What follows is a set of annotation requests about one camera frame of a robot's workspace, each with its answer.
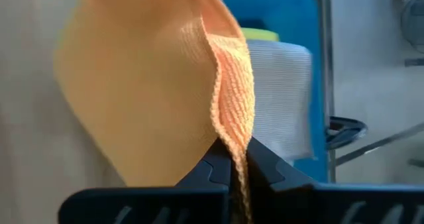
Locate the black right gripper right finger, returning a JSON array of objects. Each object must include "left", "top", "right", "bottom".
[{"left": 246, "top": 137, "right": 315, "bottom": 224}]

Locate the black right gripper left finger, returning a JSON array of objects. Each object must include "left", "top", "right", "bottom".
[{"left": 176, "top": 139, "right": 232, "bottom": 190}]

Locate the grey microfiber towel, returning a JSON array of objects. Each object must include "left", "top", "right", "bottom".
[{"left": 246, "top": 40, "right": 314, "bottom": 162}]

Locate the orange microfiber towel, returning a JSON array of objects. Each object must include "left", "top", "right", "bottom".
[{"left": 52, "top": 0, "right": 256, "bottom": 224}]

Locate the yellow microfiber towel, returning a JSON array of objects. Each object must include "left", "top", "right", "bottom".
[{"left": 240, "top": 27, "right": 281, "bottom": 42}]

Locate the teal plastic bin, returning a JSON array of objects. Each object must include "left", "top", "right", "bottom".
[{"left": 215, "top": 0, "right": 329, "bottom": 184}]

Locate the black bracket mount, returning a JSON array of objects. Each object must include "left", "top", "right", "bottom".
[{"left": 326, "top": 116, "right": 368, "bottom": 151}]

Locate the black aluminium table frame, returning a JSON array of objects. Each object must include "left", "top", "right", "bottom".
[{"left": 311, "top": 0, "right": 337, "bottom": 184}]

